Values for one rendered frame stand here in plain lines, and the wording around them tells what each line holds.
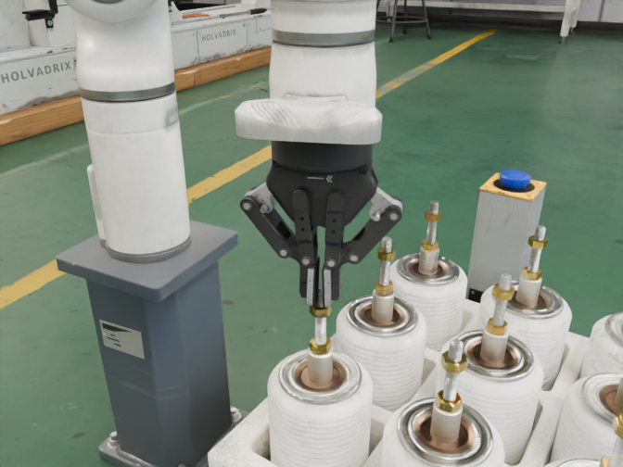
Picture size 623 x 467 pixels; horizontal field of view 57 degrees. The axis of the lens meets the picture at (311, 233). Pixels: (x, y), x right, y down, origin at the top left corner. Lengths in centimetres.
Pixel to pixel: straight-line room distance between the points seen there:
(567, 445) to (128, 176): 47
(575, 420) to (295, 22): 39
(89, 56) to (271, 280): 68
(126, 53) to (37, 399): 57
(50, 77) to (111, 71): 187
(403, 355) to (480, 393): 9
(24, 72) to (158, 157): 180
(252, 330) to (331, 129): 71
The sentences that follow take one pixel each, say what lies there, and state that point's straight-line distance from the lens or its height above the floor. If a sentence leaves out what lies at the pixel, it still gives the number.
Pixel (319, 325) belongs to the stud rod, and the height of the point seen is 31.
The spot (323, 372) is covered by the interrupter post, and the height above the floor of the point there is 26.
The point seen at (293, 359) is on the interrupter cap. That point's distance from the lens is 55.
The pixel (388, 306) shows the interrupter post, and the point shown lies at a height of 27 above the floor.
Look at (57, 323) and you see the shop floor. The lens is 113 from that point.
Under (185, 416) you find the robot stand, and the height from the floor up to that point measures 10.
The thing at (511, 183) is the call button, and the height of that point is 32.
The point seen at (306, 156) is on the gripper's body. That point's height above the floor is 47.
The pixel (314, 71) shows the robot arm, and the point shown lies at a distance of 38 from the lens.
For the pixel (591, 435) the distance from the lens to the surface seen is 55.
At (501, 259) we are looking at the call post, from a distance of 83.
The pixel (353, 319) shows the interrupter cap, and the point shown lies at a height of 25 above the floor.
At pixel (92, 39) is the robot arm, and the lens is 62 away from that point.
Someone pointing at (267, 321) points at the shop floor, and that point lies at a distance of 104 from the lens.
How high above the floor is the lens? 60
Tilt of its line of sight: 26 degrees down
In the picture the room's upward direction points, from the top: straight up
